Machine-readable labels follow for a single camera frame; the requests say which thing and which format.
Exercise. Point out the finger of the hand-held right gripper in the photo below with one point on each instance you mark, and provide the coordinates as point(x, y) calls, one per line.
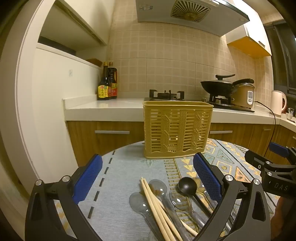
point(278, 147)
point(256, 160)

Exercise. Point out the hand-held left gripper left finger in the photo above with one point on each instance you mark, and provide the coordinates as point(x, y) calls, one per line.
point(89, 179)

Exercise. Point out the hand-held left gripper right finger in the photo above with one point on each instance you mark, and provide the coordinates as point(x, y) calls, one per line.
point(208, 178)

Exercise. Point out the black plastic spoon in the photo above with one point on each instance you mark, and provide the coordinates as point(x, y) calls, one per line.
point(187, 185)

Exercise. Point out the wooden chopstick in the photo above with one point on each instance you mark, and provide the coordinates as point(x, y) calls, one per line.
point(159, 208)
point(188, 228)
point(152, 206)

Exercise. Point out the yellow plastic utensil basket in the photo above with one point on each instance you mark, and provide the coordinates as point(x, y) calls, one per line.
point(178, 129)

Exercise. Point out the person's right hand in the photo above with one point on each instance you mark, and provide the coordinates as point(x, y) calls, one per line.
point(283, 208)

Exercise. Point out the small white cup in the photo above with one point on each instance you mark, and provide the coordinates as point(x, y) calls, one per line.
point(289, 114)

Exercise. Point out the wooden base cabinet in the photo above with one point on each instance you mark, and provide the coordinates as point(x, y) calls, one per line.
point(108, 148)

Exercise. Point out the white electric kettle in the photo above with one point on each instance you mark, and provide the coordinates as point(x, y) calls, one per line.
point(277, 103)

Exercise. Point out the clear plastic spoons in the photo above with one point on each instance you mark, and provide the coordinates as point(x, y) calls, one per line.
point(167, 216)

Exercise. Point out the black gas cooktop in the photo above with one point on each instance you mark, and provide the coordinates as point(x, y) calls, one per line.
point(231, 106)

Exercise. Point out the gold rice cooker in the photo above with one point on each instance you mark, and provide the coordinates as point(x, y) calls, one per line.
point(245, 96)

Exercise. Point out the white shelf partition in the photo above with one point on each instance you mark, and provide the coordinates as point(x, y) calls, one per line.
point(57, 111)

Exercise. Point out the black wok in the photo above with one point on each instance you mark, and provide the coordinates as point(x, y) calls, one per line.
point(216, 87)

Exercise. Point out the dark window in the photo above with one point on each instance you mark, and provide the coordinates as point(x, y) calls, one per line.
point(281, 58)

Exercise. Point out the dark bottle yellow label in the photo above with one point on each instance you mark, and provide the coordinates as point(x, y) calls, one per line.
point(104, 89)

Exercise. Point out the dark bottle red label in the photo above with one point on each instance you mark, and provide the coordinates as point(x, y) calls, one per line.
point(113, 85)

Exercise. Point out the wooden board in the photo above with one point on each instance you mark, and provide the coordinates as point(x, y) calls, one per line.
point(95, 61)

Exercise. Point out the steel range hood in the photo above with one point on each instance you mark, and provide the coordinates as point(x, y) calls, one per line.
point(192, 14)

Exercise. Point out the orange wall cabinet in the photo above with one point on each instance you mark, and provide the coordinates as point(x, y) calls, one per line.
point(252, 42)

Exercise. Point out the white wall cabinet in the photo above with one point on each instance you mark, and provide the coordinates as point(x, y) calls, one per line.
point(69, 20)

